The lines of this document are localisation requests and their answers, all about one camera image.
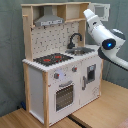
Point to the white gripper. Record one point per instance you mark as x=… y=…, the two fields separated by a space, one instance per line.
x=91 y=18

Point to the white cabinet door with dispenser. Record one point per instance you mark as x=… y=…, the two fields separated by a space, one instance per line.
x=90 y=79

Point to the grey toy range hood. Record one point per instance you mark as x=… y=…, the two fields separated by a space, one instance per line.
x=48 y=18

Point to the black toy stovetop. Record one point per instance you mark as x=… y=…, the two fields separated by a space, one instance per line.
x=52 y=59

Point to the red left oven knob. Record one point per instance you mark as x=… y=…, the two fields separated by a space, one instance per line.
x=56 y=75

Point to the wooden toy kitchen unit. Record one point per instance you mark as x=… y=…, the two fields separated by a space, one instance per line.
x=46 y=40

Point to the metal toy sink basin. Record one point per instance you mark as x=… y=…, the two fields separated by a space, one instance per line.
x=79 y=51

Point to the white toy oven door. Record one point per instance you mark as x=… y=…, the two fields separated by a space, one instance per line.
x=63 y=98

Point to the red right oven knob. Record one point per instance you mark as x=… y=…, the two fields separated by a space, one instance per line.
x=74 y=69

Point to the red oven knob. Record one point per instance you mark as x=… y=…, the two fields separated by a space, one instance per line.
x=56 y=75
x=74 y=69

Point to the white toy microwave door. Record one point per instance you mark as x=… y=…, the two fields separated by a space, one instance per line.
x=102 y=10

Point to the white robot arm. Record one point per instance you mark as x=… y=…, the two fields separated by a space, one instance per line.
x=109 y=41

